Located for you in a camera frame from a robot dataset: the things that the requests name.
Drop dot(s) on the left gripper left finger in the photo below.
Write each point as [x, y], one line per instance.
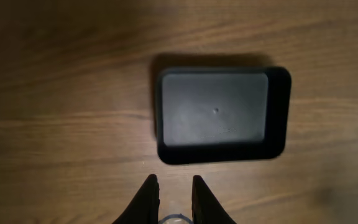
[145, 205]

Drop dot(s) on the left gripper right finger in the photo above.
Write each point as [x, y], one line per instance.
[205, 205]

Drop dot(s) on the clear test tube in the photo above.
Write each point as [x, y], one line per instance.
[176, 220]

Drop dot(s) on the black tray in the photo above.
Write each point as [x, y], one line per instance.
[216, 109]

